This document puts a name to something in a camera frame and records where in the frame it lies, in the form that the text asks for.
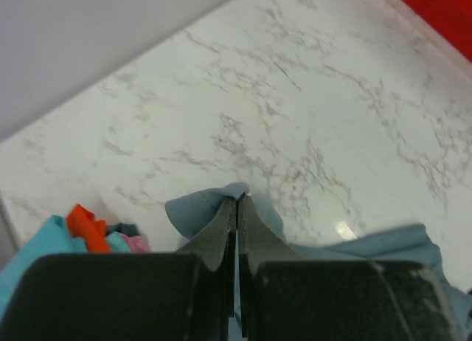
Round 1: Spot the orange folded t shirt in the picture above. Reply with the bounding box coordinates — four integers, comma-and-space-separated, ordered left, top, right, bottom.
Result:
66, 204, 111, 253

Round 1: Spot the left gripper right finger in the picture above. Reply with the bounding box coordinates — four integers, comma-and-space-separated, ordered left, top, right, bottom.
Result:
237, 195, 305, 337

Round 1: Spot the grey-blue t shirt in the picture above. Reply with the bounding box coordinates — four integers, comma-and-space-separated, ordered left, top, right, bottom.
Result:
165, 182, 471, 328

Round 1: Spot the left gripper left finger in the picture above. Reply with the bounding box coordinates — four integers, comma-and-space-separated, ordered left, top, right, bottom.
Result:
176, 198, 236, 317

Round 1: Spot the red plastic bin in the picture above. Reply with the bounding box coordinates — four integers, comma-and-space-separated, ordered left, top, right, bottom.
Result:
401, 0, 471, 61

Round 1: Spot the teal folded t shirt top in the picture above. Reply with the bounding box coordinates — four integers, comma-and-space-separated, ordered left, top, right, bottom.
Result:
1, 215, 88, 317

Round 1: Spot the pink folded t shirt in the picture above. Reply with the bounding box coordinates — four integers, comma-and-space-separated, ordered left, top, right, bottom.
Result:
121, 234, 150, 253

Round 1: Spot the teal folded t shirt lower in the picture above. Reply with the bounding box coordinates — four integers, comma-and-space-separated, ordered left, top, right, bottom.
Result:
105, 232, 131, 253

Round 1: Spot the teal folded t shirt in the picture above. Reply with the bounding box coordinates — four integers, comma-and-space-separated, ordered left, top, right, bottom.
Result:
105, 232, 131, 253
1, 215, 88, 317

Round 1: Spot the dark blue folded t shirt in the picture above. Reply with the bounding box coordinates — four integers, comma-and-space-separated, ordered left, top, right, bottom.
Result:
106, 223, 140, 237

